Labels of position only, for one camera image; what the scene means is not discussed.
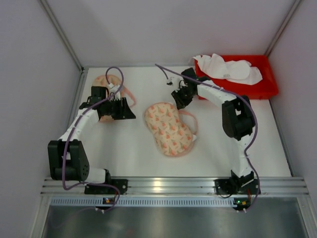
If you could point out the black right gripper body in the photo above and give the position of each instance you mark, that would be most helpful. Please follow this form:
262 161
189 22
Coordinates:
183 93

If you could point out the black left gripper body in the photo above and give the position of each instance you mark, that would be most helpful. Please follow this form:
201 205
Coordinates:
118 108

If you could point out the floral mesh laundry bag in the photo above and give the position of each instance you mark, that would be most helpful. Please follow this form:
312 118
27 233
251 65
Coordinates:
171 128

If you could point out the white bra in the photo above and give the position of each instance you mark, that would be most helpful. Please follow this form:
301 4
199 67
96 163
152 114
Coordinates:
194 137

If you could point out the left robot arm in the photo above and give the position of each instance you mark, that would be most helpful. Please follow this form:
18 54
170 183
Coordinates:
68 160

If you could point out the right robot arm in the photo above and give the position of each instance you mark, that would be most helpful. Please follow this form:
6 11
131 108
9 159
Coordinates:
238 118

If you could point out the white bras pile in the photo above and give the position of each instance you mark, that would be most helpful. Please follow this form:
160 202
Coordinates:
241 71

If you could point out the red plastic tray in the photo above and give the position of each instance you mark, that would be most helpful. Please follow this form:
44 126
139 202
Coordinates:
262 90

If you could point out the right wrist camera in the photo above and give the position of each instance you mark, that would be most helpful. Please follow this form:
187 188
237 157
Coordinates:
173 81

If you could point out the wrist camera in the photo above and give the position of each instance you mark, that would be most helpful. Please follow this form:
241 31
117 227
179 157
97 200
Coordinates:
173 81
115 91

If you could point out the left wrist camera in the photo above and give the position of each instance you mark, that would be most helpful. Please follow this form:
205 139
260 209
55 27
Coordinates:
115 91

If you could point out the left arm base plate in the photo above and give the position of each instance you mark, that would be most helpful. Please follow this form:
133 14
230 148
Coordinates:
115 187

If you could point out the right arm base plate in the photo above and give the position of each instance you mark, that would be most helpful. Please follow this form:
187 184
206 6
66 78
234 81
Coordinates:
229 186

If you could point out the slotted cable duct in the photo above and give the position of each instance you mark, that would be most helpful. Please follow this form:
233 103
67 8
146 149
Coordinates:
149 202

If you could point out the aluminium front rail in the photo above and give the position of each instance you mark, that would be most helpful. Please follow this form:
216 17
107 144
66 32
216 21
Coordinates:
270 186

